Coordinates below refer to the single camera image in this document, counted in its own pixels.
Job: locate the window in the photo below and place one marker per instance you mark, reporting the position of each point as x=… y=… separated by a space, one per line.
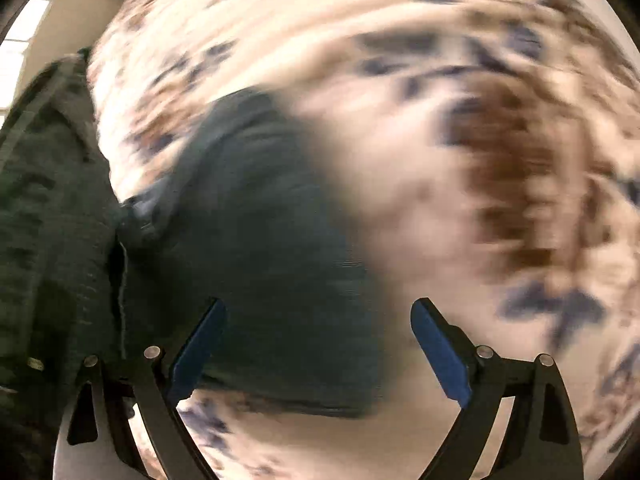
x=20 y=35

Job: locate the blue denim pants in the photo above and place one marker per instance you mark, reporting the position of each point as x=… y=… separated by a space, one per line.
x=260 y=235

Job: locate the person's green knit sweater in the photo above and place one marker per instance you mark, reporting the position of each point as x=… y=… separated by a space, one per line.
x=45 y=210

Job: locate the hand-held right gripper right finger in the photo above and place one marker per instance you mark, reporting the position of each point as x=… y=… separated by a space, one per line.
x=442 y=355

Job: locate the floral blanket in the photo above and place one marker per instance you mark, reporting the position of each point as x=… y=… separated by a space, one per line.
x=400 y=110

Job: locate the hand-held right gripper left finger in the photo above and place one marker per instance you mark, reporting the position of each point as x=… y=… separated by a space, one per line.
x=197 y=355

